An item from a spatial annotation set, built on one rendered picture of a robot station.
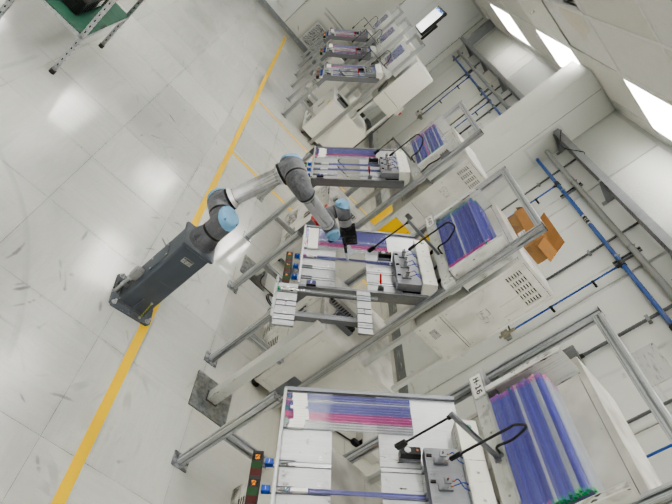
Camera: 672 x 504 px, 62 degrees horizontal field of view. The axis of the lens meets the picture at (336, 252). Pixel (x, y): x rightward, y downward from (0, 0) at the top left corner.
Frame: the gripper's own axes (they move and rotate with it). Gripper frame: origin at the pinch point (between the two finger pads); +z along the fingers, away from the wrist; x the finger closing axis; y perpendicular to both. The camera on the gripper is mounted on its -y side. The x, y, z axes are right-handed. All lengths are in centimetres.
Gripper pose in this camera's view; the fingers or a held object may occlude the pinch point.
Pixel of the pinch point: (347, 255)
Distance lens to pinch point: 327.1
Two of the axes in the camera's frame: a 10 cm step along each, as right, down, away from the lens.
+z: 1.5, 8.5, 5.0
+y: 9.9, -1.2, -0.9
